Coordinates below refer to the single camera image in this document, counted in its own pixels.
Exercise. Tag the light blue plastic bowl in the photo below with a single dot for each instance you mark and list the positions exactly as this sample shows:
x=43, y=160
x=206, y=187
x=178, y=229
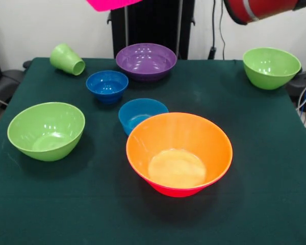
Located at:
x=137, y=109

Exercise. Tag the pink plastic bowl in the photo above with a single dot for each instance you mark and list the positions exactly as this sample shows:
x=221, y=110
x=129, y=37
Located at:
x=178, y=192
x=109, y=4

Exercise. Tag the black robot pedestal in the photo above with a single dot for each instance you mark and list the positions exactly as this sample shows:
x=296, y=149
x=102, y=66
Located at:
x=153, y=28

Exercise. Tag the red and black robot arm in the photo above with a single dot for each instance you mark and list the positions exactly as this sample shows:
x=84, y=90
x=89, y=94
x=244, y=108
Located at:
x=260, y=7

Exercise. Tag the green plastic bowl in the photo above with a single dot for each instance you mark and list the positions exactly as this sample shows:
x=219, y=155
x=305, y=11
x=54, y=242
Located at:
x=46, y=132
x=270, y=69

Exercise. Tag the dark blue plastic bowl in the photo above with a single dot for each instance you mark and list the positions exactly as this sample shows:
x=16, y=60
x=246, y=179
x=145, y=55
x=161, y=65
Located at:
x=107, y=85

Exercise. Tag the dark green table cloth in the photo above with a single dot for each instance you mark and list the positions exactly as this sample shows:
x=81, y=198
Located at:
x=244, y=178

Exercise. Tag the green plastic cup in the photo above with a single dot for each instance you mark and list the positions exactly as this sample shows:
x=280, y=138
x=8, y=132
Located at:
x=65, y=60

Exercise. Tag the purple plastic bowl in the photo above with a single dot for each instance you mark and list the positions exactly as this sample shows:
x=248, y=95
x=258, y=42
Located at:
x=145, y=63

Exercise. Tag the black pedestal leg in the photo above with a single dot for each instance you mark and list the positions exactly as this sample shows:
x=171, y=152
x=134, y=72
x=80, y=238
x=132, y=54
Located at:
x=7, y=81
x=299, y=86

